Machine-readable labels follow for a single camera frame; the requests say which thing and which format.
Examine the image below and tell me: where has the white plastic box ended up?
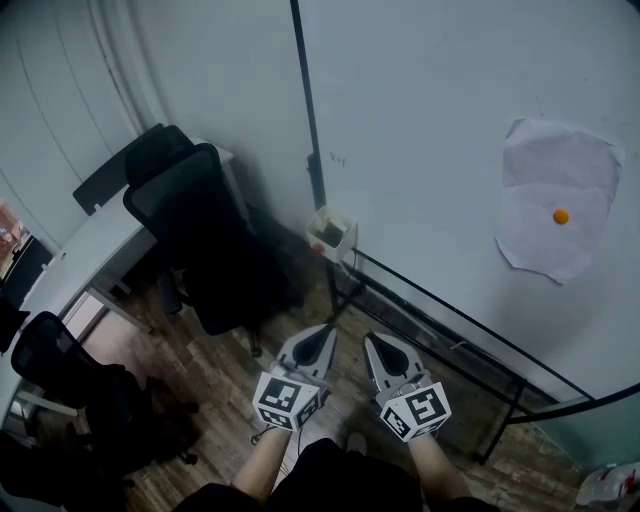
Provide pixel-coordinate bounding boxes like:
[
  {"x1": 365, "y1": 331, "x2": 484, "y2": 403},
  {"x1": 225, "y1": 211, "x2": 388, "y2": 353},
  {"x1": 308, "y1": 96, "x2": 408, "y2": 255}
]
[{"x1": 305, "y1": 204, "x2": 359, "y2": 264}]

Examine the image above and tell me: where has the black cable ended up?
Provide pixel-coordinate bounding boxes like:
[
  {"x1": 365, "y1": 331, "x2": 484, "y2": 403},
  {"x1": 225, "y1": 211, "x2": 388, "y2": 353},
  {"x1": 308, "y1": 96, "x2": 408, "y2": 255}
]
[{"x1": 249, "y1": 424, "x2": 306, "y2": 461}]

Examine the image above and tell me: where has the person's right forearm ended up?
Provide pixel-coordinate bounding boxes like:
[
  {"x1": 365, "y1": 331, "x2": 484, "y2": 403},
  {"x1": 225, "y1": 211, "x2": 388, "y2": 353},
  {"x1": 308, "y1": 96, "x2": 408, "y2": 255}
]
[{"x1": 407, "y1": 433, "x2": 471, "y2": 504}]

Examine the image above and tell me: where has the black high-back office chair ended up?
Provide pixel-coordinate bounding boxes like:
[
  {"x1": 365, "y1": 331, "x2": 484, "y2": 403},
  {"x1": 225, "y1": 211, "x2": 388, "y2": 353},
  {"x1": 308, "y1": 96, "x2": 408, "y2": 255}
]
[{"x1": 122, "y1": 123, "x2": 306, "y2": 359}]

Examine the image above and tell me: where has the computer monitor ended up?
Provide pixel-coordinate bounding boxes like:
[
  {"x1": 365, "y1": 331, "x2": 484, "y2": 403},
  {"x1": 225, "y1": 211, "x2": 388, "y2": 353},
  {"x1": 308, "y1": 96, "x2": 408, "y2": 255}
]
[{"x1": 0, "y1": 198, "x2": 26, "y2": 256}]

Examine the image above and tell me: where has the crumpled white paper sheet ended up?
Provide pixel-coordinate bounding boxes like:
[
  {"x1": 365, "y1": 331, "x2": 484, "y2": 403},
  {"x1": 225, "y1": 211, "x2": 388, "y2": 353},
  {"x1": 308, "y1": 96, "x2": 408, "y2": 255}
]
[{"x1": 494, "y1": 117, "x2": 626, "y2": 286}]

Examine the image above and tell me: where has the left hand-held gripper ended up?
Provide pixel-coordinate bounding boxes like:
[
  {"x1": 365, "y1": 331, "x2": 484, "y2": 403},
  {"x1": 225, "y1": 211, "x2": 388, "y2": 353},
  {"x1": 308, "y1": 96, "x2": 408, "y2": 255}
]
[{"x1": 252, "y1": 323, "x2": 339, "y2": 432}]

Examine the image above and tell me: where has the person's left forearm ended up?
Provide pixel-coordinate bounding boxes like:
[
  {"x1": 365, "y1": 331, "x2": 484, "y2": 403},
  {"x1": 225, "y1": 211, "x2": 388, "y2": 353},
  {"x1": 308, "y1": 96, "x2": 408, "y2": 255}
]
[{"x1": 232, "y1": 428, "x2": 294, "y2": 506}]

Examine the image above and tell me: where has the person's black clothing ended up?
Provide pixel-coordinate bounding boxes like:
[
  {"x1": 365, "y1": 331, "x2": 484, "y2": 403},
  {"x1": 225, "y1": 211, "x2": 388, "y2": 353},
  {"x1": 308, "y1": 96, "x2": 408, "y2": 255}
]
[{"x1": 172, "y1": 438, "x2": 501, "y2": 512}]

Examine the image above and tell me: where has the black mesh office chair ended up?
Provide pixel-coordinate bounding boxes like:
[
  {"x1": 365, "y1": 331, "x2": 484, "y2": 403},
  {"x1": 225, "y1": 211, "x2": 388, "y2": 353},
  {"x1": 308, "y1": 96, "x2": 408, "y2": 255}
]
[{"x1": 10, "y1": 310, "x2": 201, "y2": 476}]

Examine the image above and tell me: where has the frosted glass door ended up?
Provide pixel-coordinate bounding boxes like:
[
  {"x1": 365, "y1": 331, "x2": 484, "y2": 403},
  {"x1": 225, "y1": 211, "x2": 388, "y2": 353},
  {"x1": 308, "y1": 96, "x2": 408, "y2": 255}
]
[{"x1": 514, "y1": 389, "x2": 640, "y2": 481}]

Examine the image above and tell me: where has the whiteboard on black stand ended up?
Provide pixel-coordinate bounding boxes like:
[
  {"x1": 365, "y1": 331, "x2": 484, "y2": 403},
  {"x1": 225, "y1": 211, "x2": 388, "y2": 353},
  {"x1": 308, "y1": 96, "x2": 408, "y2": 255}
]
[{"x1": 289, "y1": 0, "x2": 640, "y2": 466}]

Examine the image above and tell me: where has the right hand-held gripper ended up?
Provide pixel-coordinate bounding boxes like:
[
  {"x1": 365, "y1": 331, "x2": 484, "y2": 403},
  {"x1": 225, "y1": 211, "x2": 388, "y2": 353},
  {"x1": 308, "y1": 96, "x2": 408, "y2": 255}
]
[{"x1": 363, "y1": 332, "x2": 453, "y2": 444}]

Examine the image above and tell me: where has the white desk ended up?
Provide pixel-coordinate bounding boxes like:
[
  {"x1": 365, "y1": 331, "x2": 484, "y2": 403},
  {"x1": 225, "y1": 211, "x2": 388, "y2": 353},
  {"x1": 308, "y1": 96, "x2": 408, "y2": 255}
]
[{"x1": 0, "y1": 142, "x2": 251, "y2": 431}]

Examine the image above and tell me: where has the white plastic bag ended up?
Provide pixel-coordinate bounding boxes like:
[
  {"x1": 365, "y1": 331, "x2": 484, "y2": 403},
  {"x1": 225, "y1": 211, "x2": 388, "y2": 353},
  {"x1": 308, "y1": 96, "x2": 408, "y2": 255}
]
[{"x1": 574, "y1": 462, "x2": 640, "y2": 509}]

